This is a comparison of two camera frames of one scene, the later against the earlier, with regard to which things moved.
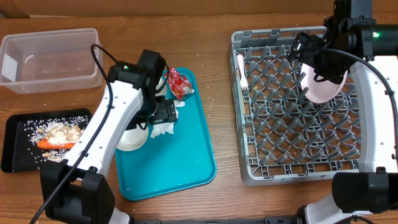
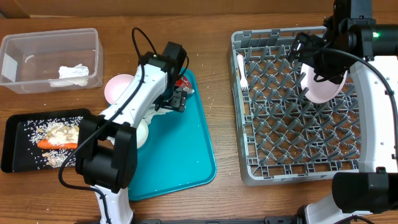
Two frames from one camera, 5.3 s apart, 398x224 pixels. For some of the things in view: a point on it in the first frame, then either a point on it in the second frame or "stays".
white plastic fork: (243, 81) stays
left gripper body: (164, 111) to (176, 100)
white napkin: (161, 129) to (78, 75)
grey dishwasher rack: (283, 134) stays
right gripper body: (324, 65) stays
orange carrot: (45, 144) stays
